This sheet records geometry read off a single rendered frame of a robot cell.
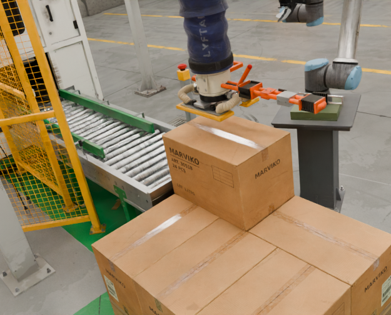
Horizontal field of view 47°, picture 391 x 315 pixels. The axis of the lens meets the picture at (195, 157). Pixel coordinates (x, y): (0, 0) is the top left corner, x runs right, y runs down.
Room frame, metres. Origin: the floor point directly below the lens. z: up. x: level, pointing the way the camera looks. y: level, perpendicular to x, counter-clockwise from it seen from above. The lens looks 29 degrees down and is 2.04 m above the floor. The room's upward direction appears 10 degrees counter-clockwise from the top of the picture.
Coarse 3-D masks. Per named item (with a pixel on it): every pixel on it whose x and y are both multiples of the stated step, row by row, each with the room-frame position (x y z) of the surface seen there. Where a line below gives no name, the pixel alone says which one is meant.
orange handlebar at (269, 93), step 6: (234, 66) 2.37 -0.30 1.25; (240, 66) 2.39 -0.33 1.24; (192, 78) 2.31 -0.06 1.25; (222, 84) 2.13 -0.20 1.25; (228, 84) 2.11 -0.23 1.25; (234, 90) 2.07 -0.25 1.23; (258, 90) 1.99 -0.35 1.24; (264, 90) 1.95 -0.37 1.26; (270, 90) 1.93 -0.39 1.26; (264, 96) 1.92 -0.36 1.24; (270, 96) 1.89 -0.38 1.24; (276, 96) 1.87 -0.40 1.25; (300, 96) 1.81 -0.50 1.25; (294, 102) 1.78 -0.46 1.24; (324, 102) 1.71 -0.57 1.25; (318, 108) 1.69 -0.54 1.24
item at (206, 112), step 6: (192, 102) 2.21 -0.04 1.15; (180, 108) 2.24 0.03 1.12; (186, 108) 2.20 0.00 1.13; (192, 108) 2.18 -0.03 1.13; (198, 108) 2.16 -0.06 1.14; (210, 108) 2.10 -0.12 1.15; (198, 114) 2.12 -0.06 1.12; (204, 114) 2.09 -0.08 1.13; (210, 114) 2.07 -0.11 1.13; (216, 114) 2.04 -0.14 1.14; (222, 114) 2.04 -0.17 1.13; (228, 114) 2.04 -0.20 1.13; (216, 120) 2.02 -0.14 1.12; (222, 120) 2.01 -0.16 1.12
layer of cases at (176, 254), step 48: (144, 240) 1.93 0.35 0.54; (192, 240) 1.86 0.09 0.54; (240, 240) 1.79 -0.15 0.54; (288, 240) 1.73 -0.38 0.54; (336, 240) 1.67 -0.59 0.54; (384, 240) 1.61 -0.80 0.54; (144, 288) 1.58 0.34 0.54; (192, 288) 1.52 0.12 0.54; (240, 288) 1.47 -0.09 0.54; (288, 288) 1.42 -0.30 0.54; (336, 288) 1.37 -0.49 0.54; (384, 288) 1.55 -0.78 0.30
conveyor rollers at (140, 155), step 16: (64, 112) 4.07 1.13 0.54; (80, 112) 3.98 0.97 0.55; (96, 112) 3.96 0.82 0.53; (80, 128) 3.65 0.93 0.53; (96, 128) 3.55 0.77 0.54; (112, 128) 3.53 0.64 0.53; (128, 128) 3.43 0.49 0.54; (112, 144) 3.21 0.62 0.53; (128, 144) 3.11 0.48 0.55; (144, 144) 3.08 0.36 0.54; (160, 144) 3.05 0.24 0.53; (112, 160) 2.91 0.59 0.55; (128, 160) 2.88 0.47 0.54; (144, 160) 2.85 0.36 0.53; (160, 160) 2.82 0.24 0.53; (128, 176) 2.66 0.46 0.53; (144, 176) 2.62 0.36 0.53; (160, 176) 2.59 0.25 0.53
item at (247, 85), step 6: (240, 84) 2.03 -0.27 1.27; (246, 84) 2.05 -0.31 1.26; (252, 84) 2.04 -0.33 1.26; (258, 84) 2.00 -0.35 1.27; (240, 90) 2.01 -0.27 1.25; (246, 90) 1.98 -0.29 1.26; (252, 90) 1.97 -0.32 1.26; (240, 96) 2.01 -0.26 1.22; (246, 96) 1.98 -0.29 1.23; (252, 96) 1.97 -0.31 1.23
